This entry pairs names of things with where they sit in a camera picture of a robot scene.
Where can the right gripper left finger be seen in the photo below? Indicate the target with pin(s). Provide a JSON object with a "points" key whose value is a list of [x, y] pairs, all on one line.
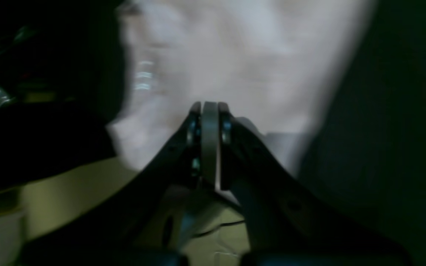
{"points": [[105, 235]]}

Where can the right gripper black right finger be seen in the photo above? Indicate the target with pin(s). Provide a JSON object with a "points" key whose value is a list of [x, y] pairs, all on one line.
{"points": [[286, 224]]}

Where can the pink T-shirt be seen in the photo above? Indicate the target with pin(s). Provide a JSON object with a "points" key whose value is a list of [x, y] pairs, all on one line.
{"points": [[274, 62]]}

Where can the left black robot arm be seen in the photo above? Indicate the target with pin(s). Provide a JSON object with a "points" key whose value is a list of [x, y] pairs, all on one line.
{"points": [[62, 82]]}

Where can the black table cloth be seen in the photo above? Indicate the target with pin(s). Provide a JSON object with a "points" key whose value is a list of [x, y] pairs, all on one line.
{"points": [[368, 159]]}

